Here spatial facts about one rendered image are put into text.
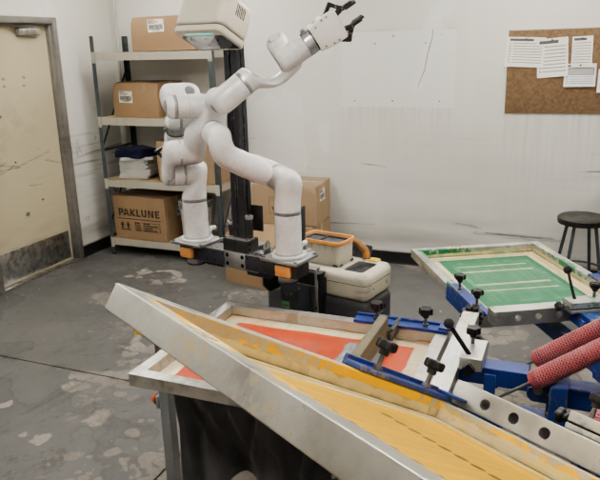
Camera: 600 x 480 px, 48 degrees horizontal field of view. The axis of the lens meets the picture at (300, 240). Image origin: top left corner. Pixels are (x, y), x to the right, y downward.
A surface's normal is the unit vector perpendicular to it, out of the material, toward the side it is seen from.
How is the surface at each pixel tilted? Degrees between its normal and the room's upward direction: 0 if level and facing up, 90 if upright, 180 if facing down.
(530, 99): 90
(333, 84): 90
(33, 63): 90
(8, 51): 90
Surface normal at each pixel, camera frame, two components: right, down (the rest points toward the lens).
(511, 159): -0.38, 0.27
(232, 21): 0.83, 0.14
